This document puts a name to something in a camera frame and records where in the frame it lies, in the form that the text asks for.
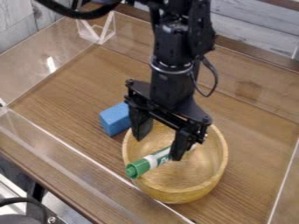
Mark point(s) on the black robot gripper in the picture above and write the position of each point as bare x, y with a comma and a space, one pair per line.
165, 100

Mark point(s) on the green white marker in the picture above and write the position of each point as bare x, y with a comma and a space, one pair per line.
143, 165

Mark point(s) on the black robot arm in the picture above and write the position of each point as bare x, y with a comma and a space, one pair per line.
183, 39

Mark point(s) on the brown wooden bowl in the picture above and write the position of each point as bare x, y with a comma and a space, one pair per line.
179, 181

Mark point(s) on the blue foam block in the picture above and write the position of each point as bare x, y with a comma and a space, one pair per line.
113, 119

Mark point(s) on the black metal stand base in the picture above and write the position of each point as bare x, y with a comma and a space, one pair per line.
36, 216

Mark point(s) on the clear acrylic triangle bracket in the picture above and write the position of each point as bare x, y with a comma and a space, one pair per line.
97, 33

